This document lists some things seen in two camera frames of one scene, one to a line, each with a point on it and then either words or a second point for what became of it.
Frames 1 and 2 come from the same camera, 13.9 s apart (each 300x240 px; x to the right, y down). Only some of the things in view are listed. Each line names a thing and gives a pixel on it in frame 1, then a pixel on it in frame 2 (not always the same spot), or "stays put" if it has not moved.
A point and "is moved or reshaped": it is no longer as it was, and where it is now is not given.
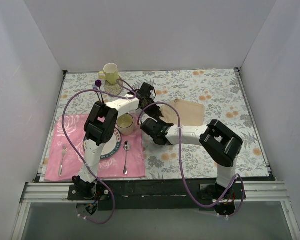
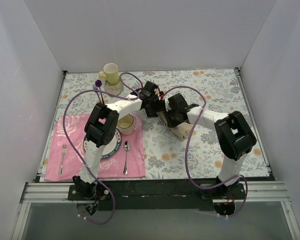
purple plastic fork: (95, 88) stays put
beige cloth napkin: (190, 114) is moved or reshaped
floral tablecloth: (221, 94) stays put
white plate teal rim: (109, 148) stays put
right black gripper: (145, 126) → (172, 118)
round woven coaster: (115, 89) stays put
